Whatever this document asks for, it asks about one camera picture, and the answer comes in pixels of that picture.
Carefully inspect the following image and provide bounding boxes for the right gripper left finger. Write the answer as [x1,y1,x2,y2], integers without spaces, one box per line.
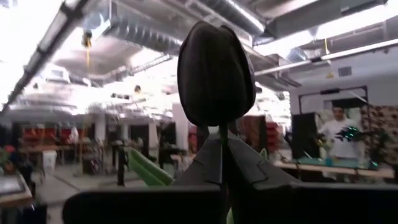
[62,133,225,224]

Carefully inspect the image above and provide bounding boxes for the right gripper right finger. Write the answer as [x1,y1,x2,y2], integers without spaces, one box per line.
[228,136,398,224]

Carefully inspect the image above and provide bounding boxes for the black artificial tulip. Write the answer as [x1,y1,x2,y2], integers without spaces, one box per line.
[127,20,269,224]

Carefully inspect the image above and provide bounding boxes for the black floor stand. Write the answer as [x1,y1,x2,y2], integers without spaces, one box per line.
[116,145,129,187]

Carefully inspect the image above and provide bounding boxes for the background wooden table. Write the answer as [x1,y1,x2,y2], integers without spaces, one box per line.
[275,157,396,180]

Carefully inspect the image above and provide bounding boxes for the black panel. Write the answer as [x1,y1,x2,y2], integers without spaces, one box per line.
[291,112,320,160]

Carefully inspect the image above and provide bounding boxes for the person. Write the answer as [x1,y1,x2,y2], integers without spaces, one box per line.
[316,105,364,160]

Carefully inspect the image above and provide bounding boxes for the floral patterned cloth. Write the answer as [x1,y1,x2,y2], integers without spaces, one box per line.
[360,105,398,163]

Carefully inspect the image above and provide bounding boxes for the white bin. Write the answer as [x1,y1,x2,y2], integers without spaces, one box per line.
[41,150,58,175]

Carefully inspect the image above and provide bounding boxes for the red storage rack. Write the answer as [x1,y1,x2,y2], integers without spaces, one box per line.
[21,125,82,147]

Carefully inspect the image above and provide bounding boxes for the neighbouring wooden table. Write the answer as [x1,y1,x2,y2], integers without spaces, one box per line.
[0,173,34,208]

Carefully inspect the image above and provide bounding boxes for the white ceiling tube lamp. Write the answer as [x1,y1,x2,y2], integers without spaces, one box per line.
[253,38,398,77]

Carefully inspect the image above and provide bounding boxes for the black station frame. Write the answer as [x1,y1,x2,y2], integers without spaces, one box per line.
[297,86,370,115]

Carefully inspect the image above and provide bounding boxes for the silver ventilation duct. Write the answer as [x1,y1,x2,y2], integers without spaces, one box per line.
[186,0,267,37]

